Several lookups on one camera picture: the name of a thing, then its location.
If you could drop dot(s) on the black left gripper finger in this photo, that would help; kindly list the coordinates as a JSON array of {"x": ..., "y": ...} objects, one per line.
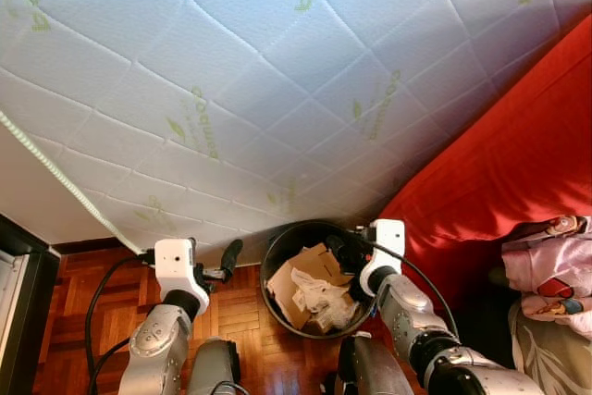
[
  {"x": 232, "y": 254},
  {"x": 194, "y": 249}
]

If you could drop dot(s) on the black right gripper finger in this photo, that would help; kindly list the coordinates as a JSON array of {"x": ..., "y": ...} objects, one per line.
[
  {"x": 349, "y": 243},
  {"x": 336, "y": 257}
]

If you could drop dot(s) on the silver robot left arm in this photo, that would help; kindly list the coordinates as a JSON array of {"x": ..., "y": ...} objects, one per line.
[{"x": 153, "y": 349}]

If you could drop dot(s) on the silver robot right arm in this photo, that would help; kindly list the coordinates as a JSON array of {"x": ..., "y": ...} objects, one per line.
[{"x": 416, "y": 321}]

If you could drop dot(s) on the brown cardboard piece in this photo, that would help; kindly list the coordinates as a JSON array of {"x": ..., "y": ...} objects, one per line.
[{"x": 310, "y": 261}]

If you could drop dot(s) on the black round waste bin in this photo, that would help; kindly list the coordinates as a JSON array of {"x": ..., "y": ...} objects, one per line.
[{"x": 280, "y": 240}]

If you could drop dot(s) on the silver robot left leg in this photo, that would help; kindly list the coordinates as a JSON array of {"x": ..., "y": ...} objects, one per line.
[{"x": 215, "y": 372}]

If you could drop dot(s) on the red covered folded mattress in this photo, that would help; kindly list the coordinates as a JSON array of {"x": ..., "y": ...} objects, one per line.
[{"x": 499, "y": 164}]

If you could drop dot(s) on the pink cartoon print blanket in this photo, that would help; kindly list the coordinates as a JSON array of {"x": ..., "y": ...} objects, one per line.
[{"x": 546, "y": 265}]

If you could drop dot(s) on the grey floral bed sheet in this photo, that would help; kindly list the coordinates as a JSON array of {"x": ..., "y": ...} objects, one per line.
[{"x": 550, "y": 363}]

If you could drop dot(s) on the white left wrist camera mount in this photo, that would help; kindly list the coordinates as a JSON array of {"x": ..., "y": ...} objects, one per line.
[{"x": 176, "y": 265}]

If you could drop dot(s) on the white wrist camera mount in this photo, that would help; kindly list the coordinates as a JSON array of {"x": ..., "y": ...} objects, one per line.
[
  {"x": 176, "y": 265},
  {"x": 387, "y": 238}
]

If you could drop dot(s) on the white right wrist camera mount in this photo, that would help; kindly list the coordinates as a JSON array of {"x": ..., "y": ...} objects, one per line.
[{"x": 387, "y": 238}]

